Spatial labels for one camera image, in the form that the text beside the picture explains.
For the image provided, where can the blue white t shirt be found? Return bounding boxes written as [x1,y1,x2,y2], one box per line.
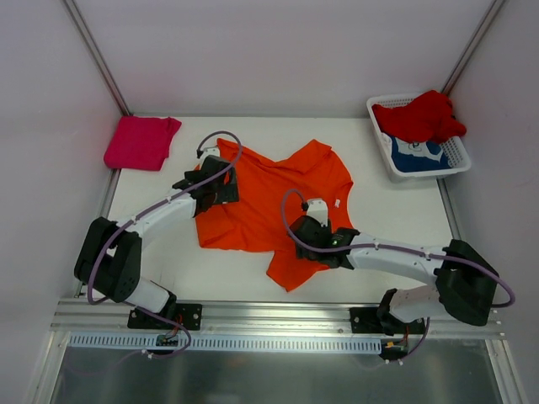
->
[382,133,450,173]

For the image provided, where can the white plastic basket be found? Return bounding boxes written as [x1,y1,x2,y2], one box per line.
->
[366,93,472,183]

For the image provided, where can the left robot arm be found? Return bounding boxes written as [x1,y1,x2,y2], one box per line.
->
[74,155,239,328]

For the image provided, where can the white slotted cable duct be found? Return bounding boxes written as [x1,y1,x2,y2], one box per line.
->
[68,332,382,355]

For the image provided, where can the orange t shirt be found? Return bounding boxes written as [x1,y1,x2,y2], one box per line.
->
[195,139,353,292]

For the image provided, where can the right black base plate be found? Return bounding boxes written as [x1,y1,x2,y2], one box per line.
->
[349,306,425,336]

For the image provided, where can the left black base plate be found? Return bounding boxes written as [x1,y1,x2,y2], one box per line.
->
[127,302,203,331]

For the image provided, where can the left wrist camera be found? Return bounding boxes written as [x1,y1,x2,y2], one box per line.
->
[196,146,220,160]

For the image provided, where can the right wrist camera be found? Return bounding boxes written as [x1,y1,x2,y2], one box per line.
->
[302,198,329,227]

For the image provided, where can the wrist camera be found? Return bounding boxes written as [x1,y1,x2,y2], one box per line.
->
[302,198,329,227]
[196,146,220,160]

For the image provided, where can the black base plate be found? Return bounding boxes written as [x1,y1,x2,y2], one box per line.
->
[349,306,425,336]
[127,302,203,331]

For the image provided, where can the red t shirt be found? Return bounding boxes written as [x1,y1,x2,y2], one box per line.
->
[372,90,467,144]

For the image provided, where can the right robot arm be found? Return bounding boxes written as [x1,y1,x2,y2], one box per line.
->
[289,215,498,336]

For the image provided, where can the folded pink t shirt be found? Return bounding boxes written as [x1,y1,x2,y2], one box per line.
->
[103,116,182,172]

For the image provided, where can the aluminium mounting rail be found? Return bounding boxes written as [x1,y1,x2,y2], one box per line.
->
[51,298,506,340]

